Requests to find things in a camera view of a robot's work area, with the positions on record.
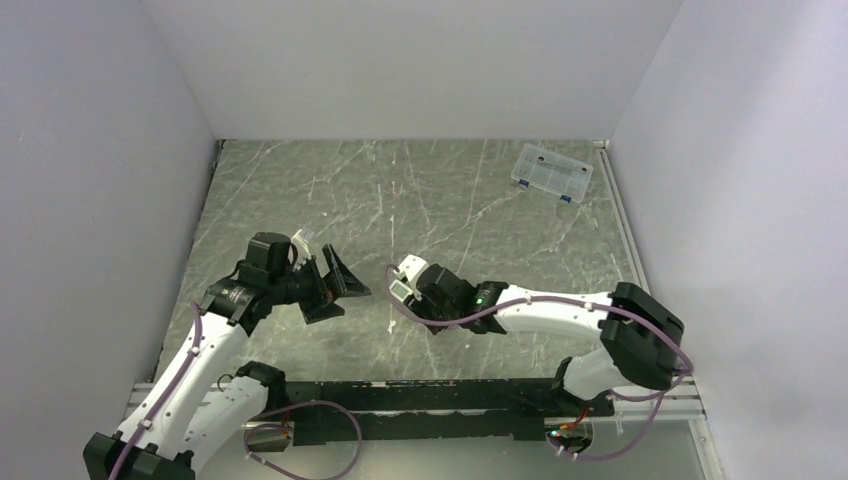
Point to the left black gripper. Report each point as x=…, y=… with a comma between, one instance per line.
x=319, y=306

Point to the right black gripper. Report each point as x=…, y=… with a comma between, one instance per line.
x=420, y=308

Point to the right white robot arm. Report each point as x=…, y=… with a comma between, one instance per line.
x=636, y=340

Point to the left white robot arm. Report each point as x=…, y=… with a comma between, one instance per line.
x=173, y=434

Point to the clear plastic organizer box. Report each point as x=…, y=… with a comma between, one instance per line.
x=565, y=178

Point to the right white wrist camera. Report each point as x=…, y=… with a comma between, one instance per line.
x=403, y=278

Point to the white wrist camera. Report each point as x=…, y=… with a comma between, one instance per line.
x=403, y=278
x=301, y=241

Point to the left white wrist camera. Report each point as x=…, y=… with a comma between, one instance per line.
x=301, y=241

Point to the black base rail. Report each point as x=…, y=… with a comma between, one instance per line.
x=522, y=409

